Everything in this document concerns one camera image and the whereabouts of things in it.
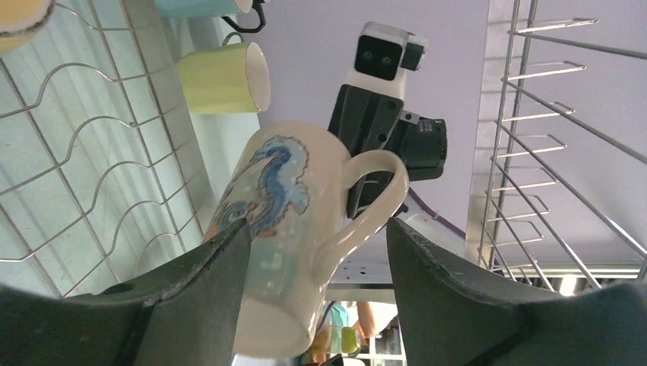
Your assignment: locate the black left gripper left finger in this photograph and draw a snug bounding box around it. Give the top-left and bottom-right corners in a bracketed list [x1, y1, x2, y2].
[1, 219, 251, 365]

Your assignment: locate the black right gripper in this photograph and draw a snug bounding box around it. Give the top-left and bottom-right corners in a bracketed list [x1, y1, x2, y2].
[328, 84, 448, 219]

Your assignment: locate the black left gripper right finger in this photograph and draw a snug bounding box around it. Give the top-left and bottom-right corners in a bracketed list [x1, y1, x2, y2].
[386, 219, 646, 365]

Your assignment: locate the cream seahorse pattern mug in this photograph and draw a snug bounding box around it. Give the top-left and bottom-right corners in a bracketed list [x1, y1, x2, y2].
[204, 120, 409, 358]

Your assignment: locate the pale yellow faceted mug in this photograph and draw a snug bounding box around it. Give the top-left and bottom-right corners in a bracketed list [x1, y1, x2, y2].
[175, 32, 271, 114]

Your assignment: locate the black mug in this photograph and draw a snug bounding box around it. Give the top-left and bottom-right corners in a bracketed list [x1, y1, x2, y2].
[221, 0, 267, 34]

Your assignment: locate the light blue faceted mug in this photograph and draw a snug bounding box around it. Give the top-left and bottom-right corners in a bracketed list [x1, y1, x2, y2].
[155, 0, 253, 18]

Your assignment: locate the orange yellow mug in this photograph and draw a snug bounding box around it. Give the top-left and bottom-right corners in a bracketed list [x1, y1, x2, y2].
[1, 0, 56, 57]

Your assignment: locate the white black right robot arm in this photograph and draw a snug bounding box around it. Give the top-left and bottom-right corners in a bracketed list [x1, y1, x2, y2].
[329, 85, 465, 255]

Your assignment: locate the person in background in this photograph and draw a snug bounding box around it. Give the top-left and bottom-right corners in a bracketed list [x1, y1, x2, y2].
[325, 301, 398, 347]

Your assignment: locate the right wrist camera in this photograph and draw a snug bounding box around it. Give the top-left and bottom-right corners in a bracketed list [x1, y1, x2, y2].
[346, 21, 429, 100]

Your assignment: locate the metal wire dish rack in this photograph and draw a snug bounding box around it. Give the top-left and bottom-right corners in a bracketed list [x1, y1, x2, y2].
[1, 1, 646, 297]

